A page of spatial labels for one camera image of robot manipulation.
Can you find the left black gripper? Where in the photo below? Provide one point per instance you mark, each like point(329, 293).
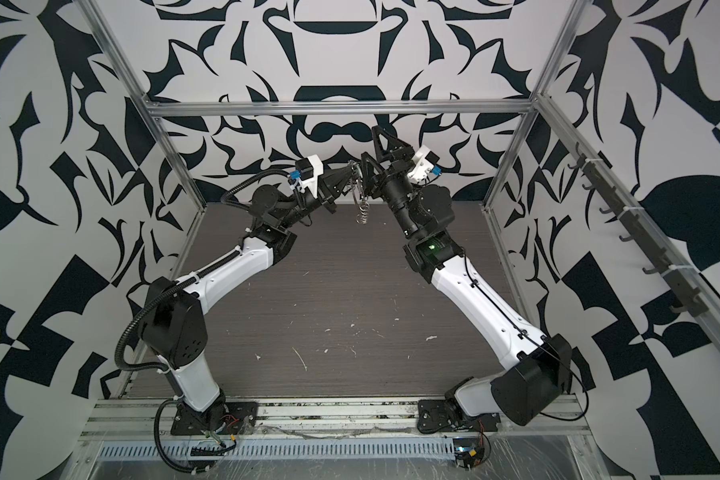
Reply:
point(325, 189)

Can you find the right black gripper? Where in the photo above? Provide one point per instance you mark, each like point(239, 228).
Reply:
point(394, 163)

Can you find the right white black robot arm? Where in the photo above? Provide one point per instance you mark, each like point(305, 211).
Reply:
point(536, 366)

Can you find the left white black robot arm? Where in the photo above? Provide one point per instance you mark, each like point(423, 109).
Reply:
point(172, 323)

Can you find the small green circuit board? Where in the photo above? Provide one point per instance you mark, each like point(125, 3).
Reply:
point(469, 453)

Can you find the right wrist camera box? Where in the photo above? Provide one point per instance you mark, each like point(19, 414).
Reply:
point(425, 166)

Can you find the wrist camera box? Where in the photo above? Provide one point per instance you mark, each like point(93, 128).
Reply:
point(306, 175)
point(425, 166)

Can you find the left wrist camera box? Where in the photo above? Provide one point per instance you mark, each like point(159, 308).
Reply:
point(306, 175)

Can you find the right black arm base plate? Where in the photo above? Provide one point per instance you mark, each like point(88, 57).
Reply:
point(442, 416)

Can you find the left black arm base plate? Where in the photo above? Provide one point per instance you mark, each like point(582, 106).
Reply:
point(216, 417)

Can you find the white slotted cable duct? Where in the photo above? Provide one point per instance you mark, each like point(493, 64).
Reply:
point(435, 448)

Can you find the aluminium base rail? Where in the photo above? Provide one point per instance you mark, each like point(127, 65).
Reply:
point(319, 418)

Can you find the black wall hook rail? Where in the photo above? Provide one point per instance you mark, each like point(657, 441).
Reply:
point(645, 233)

